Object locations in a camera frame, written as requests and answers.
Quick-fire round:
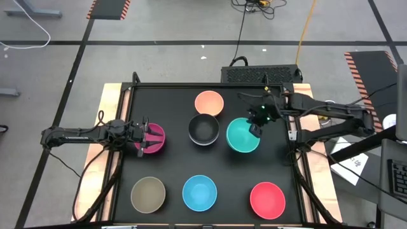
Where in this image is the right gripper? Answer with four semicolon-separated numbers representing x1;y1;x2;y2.
246;100;279;139

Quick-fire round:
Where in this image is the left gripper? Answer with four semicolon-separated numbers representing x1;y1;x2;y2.
126;116;165;159

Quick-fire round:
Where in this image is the magenta ribbed bowl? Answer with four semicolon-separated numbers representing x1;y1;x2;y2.
134;122;167;155

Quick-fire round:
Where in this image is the teal ribbed bowl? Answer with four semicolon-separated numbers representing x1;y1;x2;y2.
225;117;261;154

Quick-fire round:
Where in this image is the black ribbed bowl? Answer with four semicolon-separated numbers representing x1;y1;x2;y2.
188;113;221;144

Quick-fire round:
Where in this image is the peach bowl with yellow inside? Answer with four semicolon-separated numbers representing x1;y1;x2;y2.
194;90;225;117

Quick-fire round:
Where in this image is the beige ribbed bowl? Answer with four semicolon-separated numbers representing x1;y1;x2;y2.
130;176;167;214

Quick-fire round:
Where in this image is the red ribbed bowl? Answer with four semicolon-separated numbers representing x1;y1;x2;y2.
249;181;287;221

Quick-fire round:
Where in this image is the light blue ribbed bowl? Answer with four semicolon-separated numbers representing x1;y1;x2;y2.
181;174;219;212

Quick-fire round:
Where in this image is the black computer tower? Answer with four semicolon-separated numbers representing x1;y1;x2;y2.
220;64;303;85

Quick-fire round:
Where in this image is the white paper sheet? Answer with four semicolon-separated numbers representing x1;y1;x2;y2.
329;136;369;186

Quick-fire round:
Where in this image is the black diagonal bar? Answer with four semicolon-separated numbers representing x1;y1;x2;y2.
328;126;399;165

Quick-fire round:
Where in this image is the black hazard-striped floor mat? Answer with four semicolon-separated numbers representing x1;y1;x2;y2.
86;0;132;21
343;50;399;134

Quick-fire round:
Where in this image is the white round cup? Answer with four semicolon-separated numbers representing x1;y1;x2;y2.
382;113;398;130

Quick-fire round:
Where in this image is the black keyboard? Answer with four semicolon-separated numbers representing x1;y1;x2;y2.
387;158;407;198

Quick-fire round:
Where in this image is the grey desk foot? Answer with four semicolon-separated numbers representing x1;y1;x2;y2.
0;87;22;97

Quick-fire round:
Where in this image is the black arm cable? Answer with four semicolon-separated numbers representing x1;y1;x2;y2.
46;148;83;179

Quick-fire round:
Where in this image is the black power cable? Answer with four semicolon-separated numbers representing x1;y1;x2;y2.
233;3;249;67

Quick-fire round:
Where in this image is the thin black desk cable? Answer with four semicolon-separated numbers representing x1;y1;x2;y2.
327;153;407;205

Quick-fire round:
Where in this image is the yellow cable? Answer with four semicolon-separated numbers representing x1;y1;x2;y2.
294;0;318;66

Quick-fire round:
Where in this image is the black cable bundle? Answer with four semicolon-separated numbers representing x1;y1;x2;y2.
230;0;288;20

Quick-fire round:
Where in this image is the white cable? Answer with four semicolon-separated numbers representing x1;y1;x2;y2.
0;0;52;50

